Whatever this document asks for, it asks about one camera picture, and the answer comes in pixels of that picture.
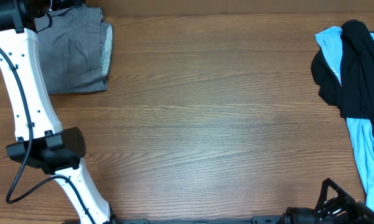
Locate grey shorts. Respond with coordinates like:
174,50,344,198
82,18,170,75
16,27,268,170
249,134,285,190
35,4,113,95

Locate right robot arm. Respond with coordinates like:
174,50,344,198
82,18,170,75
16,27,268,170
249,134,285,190
279,178,374,224

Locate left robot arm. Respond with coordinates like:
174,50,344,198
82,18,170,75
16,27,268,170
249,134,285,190
0,0,117,223

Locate light blue garment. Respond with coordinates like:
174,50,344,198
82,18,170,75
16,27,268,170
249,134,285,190
315,26,374,211

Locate black garment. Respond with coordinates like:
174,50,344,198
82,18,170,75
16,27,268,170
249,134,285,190
311,20,374,137

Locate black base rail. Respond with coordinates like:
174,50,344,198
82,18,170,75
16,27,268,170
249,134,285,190
108,215,281,224

